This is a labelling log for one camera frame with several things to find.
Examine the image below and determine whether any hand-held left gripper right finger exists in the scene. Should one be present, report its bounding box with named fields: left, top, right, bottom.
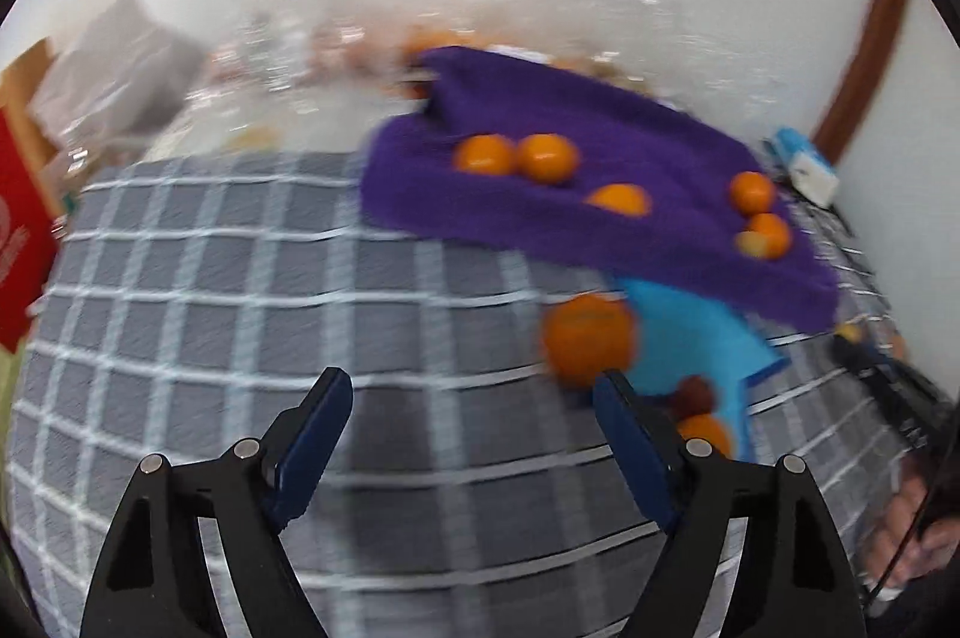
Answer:
left=592, top=369, right=867, bottom=638

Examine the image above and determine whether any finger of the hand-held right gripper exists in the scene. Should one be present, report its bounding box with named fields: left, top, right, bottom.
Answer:
left=832, top=336, right=927, bottom=452

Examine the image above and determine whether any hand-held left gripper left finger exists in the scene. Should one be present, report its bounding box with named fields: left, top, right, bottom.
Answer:
left=79, top=366, right=355, bottom=638

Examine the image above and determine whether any small round orange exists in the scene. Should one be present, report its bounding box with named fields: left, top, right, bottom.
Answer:
left=453, top=134, right=517, bottom=176
left=739, top=212, right=793, bottom=260
left=729, top=171, right=776, bottom=215
left=677, top=414, right=734, bottom=459

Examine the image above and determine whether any large smooth orange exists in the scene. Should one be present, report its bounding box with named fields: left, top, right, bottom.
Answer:
left=586, top=183, right=652, bottom=218

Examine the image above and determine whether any oval orange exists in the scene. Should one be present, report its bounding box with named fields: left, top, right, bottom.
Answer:
left=516, top=133, right=581, bottom=185

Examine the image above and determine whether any purple towel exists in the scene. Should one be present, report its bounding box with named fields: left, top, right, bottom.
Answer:
left=360, top=46, right=839, bottom=335

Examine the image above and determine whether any person's right hand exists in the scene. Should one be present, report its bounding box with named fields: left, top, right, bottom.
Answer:
left=862, top=458, right=953, bottom=601

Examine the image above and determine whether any red lychee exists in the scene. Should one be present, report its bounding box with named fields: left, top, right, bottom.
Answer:
left=671, top=375, right=717, bottom=418

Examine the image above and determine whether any large dimpled orange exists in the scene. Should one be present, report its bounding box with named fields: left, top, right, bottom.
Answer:
left=541, top=294, right=638, bottom=388

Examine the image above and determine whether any grey checkered blanket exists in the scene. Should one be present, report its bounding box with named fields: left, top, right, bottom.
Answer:
left=0, top=147, right=931, bottom=638

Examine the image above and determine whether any blue white tissue pack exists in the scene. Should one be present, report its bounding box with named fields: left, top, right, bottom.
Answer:
left=772, top=127, right=841, bottom=208

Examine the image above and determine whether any red paper bag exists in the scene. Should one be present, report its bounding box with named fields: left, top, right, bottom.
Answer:
left=0, top=109, right=61, bottom=350

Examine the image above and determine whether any small clear plastic bag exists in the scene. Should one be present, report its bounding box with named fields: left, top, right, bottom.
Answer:
left=172, top=1, right=406, bottom=155

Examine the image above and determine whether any bagged orange produce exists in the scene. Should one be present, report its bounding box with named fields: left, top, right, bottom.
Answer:
left=401, top=27, right=481, bottom=100

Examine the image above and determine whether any grey plastic bag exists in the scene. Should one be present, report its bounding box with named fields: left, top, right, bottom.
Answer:
left=34, top=0, right=207, bottom=140

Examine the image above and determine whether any large clear plastic bag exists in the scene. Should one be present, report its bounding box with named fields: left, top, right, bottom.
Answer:
left=465, top=0, right=721, bottom=107

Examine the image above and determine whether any brown cardboard box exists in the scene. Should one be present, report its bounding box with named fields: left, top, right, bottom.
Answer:
left=0, top=38, right=61, bottom=174

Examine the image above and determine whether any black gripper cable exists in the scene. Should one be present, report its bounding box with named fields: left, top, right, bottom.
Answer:
left=866, top=443, right=946, bottom=609

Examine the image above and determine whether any brown wooden door frame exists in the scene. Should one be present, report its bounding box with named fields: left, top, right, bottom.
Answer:
left=810, top=0, right=912, bottom=167

